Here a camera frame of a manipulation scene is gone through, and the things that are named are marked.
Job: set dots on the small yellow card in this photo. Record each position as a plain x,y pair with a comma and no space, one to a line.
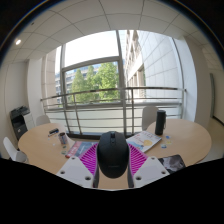
169,142

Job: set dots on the black office printer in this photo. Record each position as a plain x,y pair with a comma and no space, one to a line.
19,121

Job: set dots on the black printed mouse pad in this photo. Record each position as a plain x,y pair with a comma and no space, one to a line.
173,163

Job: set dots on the blue and white printed cup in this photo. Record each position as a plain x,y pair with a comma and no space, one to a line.
63,138

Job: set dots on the black computer mouse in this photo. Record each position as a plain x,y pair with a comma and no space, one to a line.
112,155

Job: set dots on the metal balcony railing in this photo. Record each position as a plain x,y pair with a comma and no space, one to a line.
100,90

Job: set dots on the black cylindrical tumbler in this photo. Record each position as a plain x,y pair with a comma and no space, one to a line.
160,122

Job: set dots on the red magazine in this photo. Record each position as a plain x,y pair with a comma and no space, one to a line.
77,148

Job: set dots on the small blue card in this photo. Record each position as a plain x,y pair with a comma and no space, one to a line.
167,136
163,146

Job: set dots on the white chair with wooden legs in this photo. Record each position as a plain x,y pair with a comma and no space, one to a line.
13,151

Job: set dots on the round ceiling light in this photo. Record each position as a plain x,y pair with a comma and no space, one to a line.
18,42

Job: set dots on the white and blue magazine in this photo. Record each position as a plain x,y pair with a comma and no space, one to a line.
145,140

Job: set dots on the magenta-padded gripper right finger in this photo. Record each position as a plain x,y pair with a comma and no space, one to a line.
151,170

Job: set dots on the small dark blue box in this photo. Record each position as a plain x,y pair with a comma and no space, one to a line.
53,131

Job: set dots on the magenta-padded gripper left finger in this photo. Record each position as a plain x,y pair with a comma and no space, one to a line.
74,171

